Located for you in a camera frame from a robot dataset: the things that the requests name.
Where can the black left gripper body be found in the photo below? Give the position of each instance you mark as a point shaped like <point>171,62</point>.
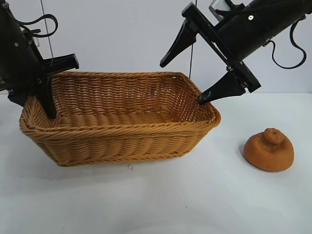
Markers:
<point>22,68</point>

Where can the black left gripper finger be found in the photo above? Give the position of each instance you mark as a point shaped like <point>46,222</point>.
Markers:
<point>20,99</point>
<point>47,97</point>

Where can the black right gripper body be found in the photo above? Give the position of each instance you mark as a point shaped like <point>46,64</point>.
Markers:
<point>234,36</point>

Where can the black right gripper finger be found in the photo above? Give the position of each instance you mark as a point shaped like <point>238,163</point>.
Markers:
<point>224,90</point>
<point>181,44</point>

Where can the orange-brown bread bun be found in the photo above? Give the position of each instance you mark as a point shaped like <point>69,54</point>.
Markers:
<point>265,156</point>

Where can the woven wicker basket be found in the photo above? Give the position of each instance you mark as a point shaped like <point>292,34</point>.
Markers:
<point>122,146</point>

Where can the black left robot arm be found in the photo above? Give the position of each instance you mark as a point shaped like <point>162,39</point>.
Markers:
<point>9,17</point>

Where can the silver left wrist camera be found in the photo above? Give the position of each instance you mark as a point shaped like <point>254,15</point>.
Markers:
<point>36,41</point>

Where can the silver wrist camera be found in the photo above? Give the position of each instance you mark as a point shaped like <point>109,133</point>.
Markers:
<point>217,6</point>
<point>36,41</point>

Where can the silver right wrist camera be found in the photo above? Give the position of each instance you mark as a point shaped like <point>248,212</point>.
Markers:
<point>217,6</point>

